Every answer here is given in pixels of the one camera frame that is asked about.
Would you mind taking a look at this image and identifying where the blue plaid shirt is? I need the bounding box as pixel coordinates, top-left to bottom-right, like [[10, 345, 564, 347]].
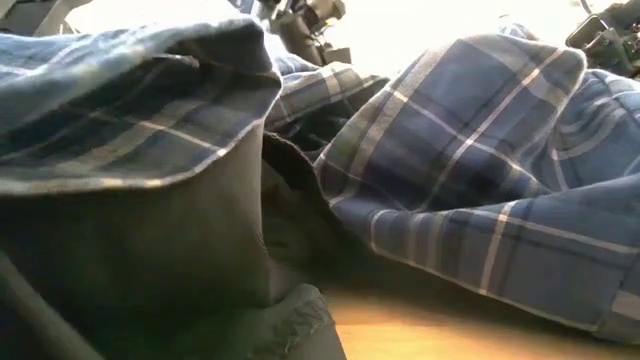
[[0, 14, 640, 346]]

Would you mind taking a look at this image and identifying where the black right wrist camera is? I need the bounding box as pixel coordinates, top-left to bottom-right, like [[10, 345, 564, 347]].
[[565, 13, 610, 50]]

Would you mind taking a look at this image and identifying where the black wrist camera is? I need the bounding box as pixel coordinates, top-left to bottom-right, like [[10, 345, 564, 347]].
[[565, 13, 610, 50], [299, 0, 347, 29]]

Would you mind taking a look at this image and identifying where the dark blue textured garment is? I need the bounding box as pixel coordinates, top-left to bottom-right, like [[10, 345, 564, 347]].
[[164, 282, 349, 360]]

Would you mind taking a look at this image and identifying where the dark grey garment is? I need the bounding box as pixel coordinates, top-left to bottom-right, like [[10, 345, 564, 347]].
[[0, 119, 281, 360]]

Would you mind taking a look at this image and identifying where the black fuzzy garment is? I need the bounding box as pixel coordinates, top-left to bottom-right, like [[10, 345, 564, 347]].
[[260, 132, 361, 286]]

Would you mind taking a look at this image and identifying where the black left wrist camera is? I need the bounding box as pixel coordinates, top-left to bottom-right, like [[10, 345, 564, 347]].
[[299, 0, 347, 29]]

